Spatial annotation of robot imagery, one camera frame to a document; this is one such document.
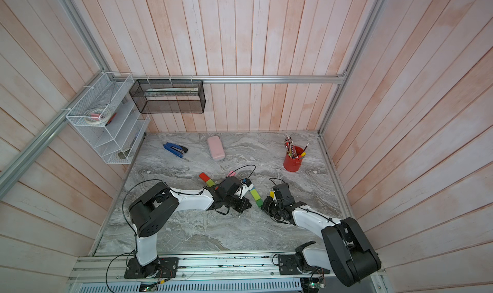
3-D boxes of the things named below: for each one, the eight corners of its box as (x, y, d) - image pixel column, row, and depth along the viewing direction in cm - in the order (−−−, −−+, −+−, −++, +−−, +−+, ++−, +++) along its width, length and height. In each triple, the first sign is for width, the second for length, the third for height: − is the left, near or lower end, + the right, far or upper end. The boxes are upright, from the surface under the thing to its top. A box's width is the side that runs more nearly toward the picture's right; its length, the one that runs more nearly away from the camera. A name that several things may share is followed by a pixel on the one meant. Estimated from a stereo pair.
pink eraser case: (213, 161, 108) (213, 158, 106) (207, 140, 118) (206, 137, 116) (226, 157, 110) (226, 154, 108) (219, 137, 120) (218, 134, 118)
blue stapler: (162, 149, 115) (160, 147, 113) (169, 142, 119) (168, 139, 117) (181, 157, 111) (180, 155, 109) (188, 150, 115) (187, 147, 113)
